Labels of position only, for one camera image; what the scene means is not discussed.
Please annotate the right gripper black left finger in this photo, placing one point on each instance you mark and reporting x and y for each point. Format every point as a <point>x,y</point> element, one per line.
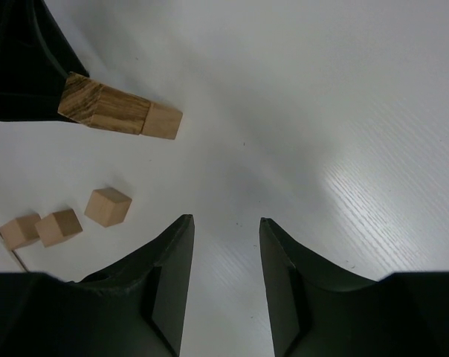
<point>134,307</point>

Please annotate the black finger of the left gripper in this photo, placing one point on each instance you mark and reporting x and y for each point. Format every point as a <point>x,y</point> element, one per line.
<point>35,60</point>

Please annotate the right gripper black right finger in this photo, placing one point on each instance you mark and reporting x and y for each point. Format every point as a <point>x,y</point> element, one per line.
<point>317,308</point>

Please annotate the striped wooden block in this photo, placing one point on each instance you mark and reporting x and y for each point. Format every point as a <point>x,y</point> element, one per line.
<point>99,106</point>

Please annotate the small wooden cube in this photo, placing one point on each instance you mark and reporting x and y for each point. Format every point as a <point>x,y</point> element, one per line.
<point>57,227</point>
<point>20,232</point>
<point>108,206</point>

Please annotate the long wooden block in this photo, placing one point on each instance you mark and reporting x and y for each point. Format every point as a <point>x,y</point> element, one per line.
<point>162,122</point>

